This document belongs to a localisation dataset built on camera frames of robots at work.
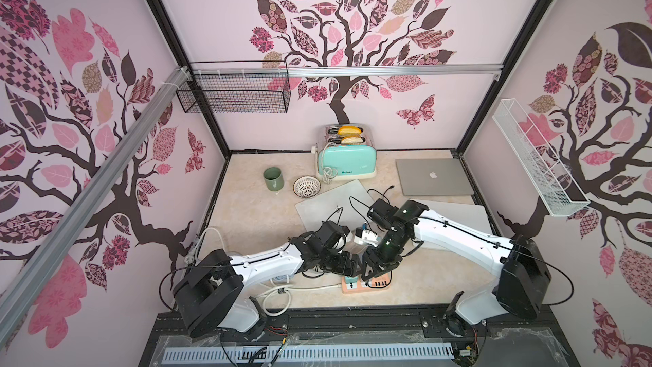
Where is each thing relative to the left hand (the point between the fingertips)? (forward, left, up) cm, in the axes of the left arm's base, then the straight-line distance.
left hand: (352, 275), depth 79 cm
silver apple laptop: (+44, -39, -4) cm, 59 cm away
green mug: (+40, +31, +1) cm, 50 cm away
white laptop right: (+23, -49, -2) cm, 54 cm away
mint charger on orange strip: (-2, 0, -2) cm, 2 cm away
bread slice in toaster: (+53, -1, +15) cm, 55 cm away
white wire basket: (+19, -60, +23) cm, 67 cm away
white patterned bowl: (+38, +17, -3) cm, 42 cm away
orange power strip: (-2, -9, -2) cm, 9 cm away
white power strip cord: (-3, +21, -4) cm, 21 cm away
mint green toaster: (+44, 0, +13) cm, 45 cm away
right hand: (-4, -5, +8) cm, 10 cm away
